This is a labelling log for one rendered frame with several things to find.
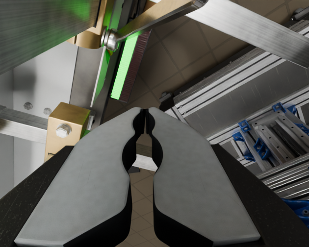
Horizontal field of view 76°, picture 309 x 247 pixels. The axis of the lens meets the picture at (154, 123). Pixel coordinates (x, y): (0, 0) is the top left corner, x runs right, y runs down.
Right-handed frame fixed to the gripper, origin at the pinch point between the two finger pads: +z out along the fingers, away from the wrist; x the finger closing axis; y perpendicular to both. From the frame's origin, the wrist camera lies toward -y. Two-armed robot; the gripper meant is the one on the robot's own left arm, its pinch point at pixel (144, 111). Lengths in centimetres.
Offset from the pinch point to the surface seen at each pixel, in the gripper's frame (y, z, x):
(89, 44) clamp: -1.0, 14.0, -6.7
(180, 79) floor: 35, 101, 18
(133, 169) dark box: 95, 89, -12
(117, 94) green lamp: 12.6, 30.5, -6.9
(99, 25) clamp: -3.1, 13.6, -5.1
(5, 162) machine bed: 36, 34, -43
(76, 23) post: -3.9, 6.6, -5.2
